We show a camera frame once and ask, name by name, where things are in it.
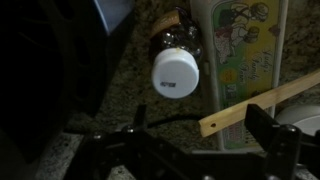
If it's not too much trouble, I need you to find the dark bottle white cap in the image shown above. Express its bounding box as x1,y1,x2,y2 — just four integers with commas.
149,6,203,99

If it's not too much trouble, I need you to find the wooden spatula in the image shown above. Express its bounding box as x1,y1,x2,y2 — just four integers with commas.
198,69,320,138

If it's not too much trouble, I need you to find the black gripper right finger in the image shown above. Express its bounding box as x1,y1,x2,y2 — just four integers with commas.
245,104,302,167

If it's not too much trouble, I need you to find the empty white bowl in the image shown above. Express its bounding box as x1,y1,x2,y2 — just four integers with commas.
276,104,320,135

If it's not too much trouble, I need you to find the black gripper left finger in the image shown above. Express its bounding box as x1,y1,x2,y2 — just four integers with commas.
133,105,147,131

